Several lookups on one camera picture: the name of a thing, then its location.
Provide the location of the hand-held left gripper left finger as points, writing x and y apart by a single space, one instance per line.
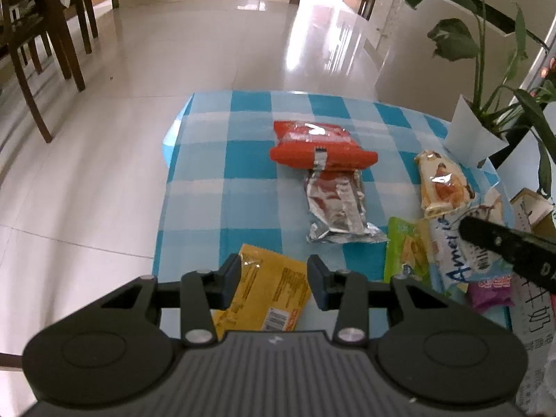
232 279

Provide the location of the blue checkered tablecloth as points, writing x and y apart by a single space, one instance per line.
243 156

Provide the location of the white plant pot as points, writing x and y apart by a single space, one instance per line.
464 134

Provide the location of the white and blue snack packet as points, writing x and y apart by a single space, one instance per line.
454 254

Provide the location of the green leafy plant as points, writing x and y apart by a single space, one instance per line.
454 39

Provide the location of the white carton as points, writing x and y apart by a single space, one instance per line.
538 334

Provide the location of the green snack packet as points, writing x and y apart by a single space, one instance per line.
408 247

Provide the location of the red snack packet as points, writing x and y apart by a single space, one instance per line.
295 156

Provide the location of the cream bread packet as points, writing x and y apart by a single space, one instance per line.
443 182

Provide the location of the yellow snack packet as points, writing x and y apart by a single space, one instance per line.
269 286

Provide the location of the silver foil snack packet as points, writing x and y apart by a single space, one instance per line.
334 208

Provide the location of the white cabinet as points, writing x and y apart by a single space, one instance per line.
386 13

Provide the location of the purple snack packet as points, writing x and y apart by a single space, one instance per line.
491 293

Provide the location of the dark wooden chair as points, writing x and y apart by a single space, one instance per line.
26 47

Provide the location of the white appliance with red lights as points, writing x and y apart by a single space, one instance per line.
541 74

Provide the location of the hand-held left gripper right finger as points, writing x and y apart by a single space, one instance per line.
316 284

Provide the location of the wooden chair with green cushion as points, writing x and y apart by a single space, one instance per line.
84 4

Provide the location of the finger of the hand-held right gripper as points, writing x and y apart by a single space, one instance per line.
508 245

